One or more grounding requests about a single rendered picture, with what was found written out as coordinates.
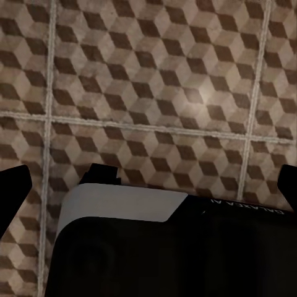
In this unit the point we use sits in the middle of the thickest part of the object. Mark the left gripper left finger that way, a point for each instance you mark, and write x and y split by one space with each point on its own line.
15 184

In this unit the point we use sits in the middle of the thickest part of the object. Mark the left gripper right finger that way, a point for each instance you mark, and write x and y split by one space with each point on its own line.
287 183

